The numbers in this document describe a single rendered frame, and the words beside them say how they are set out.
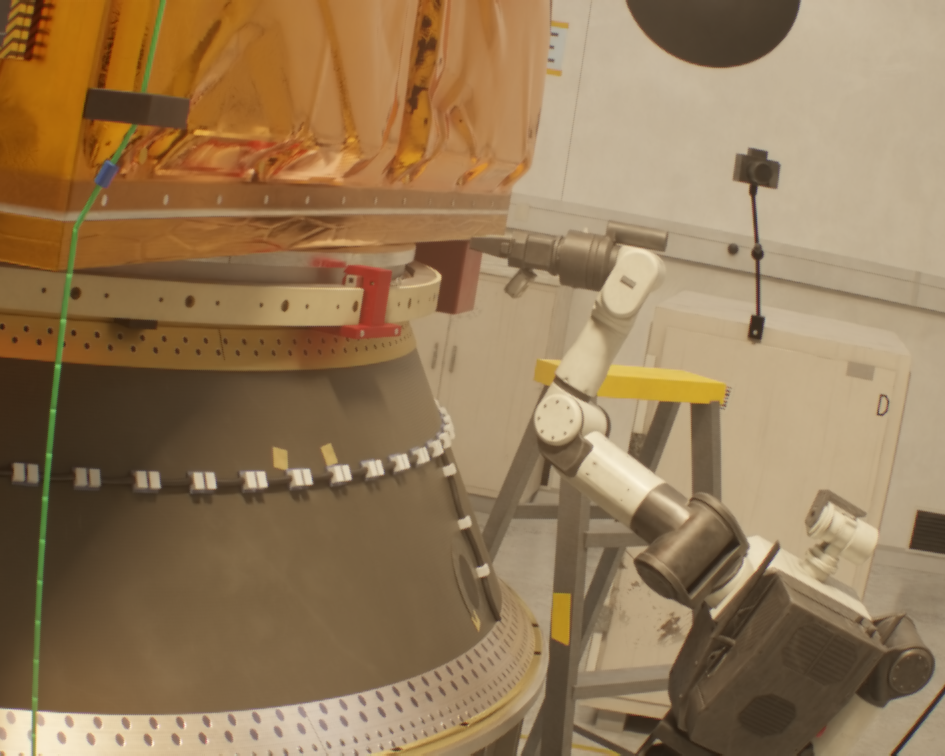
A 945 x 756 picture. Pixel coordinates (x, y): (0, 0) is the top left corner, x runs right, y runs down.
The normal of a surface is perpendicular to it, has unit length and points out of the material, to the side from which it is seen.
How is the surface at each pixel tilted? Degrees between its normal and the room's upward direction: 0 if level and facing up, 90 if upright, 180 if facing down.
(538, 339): 90
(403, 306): 90
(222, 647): 62
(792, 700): 112
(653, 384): 90
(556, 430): 80
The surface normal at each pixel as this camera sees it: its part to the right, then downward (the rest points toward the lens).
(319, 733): 0.63, -0.58
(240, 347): 0.74, -0.29
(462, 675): 0.74, -0.58
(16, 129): -0.25, 0.22
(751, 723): -0.10, 0.47
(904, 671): 0.04, 0.27
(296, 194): 0.96, 0.19
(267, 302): 0.76, 0.20
